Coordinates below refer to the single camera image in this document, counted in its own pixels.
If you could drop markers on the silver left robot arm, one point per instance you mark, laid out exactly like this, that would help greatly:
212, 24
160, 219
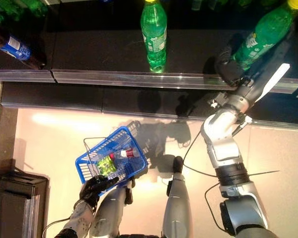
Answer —
79, 220

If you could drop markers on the clear water bottle red cap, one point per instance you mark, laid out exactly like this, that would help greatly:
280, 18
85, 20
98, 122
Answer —
127, 153

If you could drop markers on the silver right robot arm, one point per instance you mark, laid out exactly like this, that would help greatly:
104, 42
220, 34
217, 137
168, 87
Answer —
221, 143

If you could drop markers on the pepsi cola bottle blue label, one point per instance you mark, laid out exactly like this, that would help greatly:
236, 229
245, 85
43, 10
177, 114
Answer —
15, 47

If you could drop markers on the blue plastic shopping basket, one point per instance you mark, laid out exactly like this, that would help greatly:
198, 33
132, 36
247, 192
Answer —
78, 164

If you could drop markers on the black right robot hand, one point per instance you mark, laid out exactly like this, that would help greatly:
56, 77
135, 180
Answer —
228, 72

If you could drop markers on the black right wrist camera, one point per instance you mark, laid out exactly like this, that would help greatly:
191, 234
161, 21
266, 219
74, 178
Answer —
222, 99

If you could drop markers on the black store shelf unit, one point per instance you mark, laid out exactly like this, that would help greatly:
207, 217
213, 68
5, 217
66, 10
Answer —
89, 49

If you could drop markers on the clear plastic price rail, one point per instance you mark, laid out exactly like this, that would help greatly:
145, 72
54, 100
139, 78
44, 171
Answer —
139, 80
20, 76

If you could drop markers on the grey right robot leg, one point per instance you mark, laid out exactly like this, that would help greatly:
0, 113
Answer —
177, 205

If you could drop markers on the black side shelf unit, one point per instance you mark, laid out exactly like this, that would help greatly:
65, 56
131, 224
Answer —
15, 198

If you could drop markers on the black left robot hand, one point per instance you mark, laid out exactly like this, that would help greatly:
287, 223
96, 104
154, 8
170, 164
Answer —
94, 188

